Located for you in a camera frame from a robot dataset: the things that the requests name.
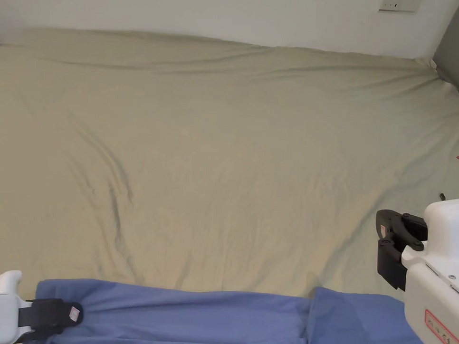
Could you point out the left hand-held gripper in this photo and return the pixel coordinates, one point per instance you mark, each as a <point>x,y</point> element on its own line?
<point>0,321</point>

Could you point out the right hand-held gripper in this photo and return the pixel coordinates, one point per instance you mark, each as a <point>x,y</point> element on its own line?
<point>441,287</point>

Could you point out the white wall switch plate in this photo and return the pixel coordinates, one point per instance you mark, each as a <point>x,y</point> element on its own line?
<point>398,3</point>

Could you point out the blue garment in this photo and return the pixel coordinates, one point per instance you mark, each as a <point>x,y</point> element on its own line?
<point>207,323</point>

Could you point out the bed with beige sheet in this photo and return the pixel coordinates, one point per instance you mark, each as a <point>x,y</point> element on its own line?
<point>215,148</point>

